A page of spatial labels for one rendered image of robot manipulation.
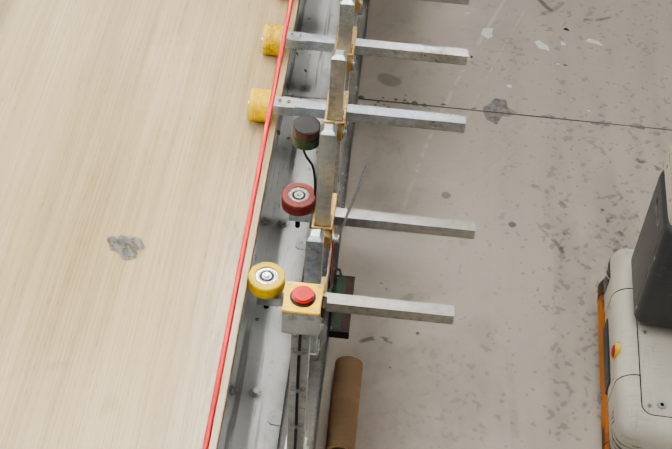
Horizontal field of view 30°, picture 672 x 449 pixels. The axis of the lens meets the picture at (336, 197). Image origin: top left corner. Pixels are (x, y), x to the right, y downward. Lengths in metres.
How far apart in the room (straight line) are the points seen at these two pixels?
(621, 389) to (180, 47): 1.47
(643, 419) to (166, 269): 1.35
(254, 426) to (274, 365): 0.17
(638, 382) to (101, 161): 1.53
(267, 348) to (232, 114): 0.58
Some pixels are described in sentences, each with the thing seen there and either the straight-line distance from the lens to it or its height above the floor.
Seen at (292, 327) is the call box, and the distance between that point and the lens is 2.31.
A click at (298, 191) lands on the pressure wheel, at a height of 0.91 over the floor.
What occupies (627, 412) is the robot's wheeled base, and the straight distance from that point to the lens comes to 3.42.
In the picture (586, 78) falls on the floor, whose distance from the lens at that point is 4.72.
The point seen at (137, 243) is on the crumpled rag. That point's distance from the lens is 2.80.
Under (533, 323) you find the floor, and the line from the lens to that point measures 3.88.
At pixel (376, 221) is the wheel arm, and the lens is 2.91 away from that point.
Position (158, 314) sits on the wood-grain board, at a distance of 2.68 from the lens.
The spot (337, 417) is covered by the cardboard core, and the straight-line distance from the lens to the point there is 3.51.
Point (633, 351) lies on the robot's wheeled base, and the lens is 3.53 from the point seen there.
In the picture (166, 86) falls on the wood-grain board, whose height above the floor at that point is 0.90.
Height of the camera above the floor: 3.01
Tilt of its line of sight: 47 degrees down
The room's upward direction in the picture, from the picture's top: 4 degrees clockwise
